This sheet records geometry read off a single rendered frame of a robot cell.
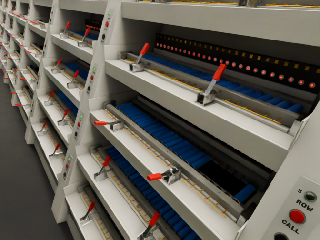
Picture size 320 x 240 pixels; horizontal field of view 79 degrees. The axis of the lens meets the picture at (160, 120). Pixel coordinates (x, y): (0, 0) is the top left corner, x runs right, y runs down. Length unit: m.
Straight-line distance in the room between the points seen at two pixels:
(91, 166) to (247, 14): 0.67
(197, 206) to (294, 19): 0.37
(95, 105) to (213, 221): 0.55
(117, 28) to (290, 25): 0.53
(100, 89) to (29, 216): 0.64
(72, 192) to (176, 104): 0.66
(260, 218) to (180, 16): 0.45
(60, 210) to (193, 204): 0.70
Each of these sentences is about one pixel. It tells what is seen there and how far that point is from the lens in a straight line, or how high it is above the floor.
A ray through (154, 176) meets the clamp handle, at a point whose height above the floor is 0.57.
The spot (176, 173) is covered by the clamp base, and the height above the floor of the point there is 0.57.
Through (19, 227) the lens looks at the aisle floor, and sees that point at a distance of 1.06.
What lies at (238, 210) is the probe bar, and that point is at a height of 0.58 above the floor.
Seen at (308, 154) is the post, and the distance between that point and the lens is 0.34.
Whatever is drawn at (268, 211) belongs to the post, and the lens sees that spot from 0.37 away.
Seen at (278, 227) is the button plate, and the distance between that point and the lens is 0.37.
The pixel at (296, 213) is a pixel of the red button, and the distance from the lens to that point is 0.35.
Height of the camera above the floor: 0.78
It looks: 14 degrees down
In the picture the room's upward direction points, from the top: 21 degrees clockwise
